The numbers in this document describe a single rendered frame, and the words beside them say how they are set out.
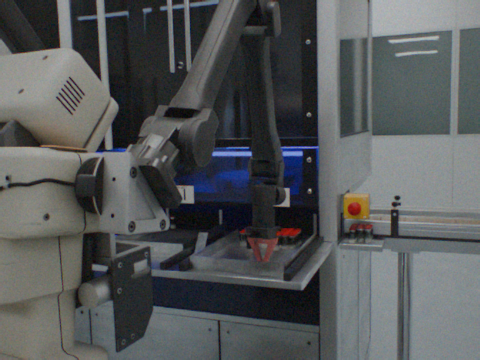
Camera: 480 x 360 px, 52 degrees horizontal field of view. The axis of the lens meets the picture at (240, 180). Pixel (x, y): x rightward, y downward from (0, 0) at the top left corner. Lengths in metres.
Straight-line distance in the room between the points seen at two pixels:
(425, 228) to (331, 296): 0.36
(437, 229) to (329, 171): 0.38
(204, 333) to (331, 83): 0.96
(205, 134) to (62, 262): 0.30
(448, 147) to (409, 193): 0.69
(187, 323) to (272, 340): 0.32
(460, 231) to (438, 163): 4.50
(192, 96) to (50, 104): 0.22
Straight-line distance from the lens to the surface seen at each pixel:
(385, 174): 6.17
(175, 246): 1.47
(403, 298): 1.76
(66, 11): 2.00
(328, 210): 1.56
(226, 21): 0.95
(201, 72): 0.87
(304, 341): 1.71
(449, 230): 1.66
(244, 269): 1.27
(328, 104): 1.54
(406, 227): 1.66
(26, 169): 0.72
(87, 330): 2.11
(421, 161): 6.13
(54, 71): 0.80
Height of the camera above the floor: 1.26
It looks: 7 degrees down
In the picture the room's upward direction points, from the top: 2 degrees counter-clockwise
